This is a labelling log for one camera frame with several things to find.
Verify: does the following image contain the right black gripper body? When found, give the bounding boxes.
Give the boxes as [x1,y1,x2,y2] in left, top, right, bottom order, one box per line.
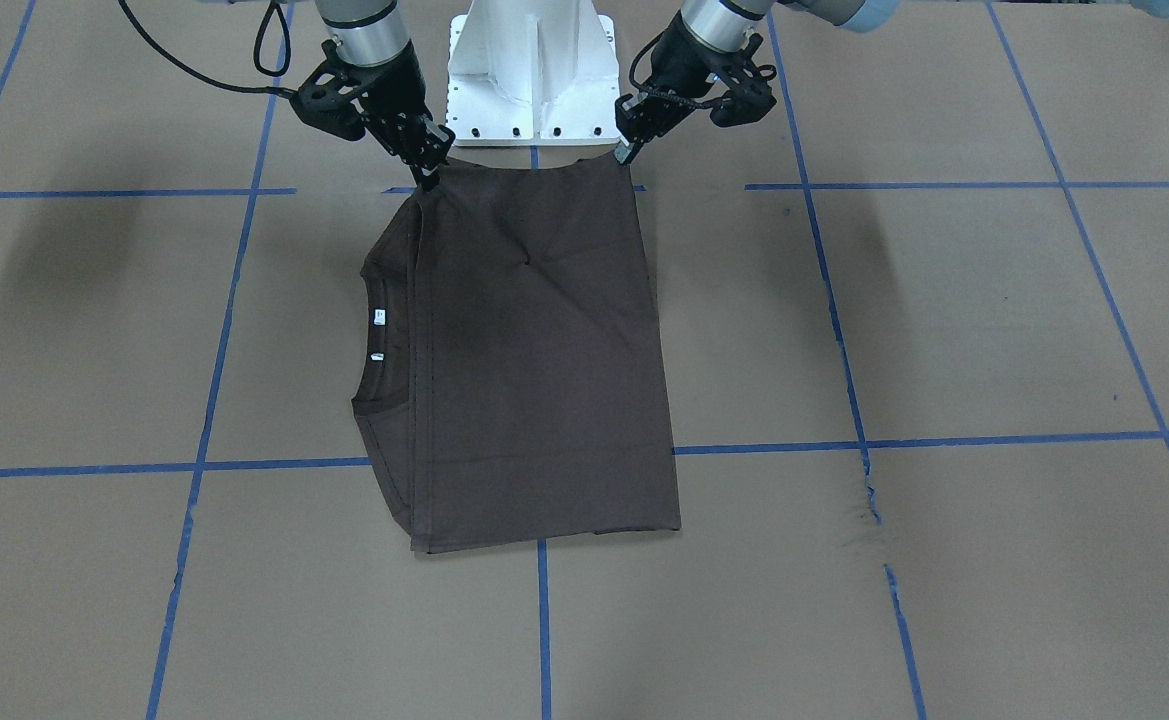
[348,46,437,155]

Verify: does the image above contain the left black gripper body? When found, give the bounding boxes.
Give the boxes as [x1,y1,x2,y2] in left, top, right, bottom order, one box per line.
[616,12,758,143]

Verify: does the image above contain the dark brown t-shirt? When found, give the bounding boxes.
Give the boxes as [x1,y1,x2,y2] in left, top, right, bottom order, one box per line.
[351,155,682,553]

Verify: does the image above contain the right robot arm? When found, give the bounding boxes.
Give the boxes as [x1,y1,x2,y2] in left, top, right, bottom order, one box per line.
[291,1,455,192]

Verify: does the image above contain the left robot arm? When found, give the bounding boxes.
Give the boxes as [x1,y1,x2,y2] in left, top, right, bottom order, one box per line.
[636,1,1169,186]

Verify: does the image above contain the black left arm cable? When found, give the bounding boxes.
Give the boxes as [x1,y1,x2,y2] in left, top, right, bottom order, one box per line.
[628,30,745,106]

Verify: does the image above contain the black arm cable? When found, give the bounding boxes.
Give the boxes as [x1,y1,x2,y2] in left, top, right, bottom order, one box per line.
[116,0,300,99]
[628,30,745,106]

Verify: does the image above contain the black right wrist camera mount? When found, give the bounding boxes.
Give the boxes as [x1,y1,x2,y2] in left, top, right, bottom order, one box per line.
[290,39,368,141]

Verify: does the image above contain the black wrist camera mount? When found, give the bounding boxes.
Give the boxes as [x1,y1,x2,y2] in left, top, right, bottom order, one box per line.
[290,39,368,141]
[710,33,779,129]

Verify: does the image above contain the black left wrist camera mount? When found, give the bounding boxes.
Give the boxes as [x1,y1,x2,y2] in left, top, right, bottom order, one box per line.
[710,33,779,129]

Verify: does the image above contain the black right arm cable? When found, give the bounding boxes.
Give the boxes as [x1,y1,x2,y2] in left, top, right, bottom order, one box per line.
[116,0,300,99]

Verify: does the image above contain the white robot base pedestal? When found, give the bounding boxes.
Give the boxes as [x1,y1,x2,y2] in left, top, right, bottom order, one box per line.
[444,1,620,147]

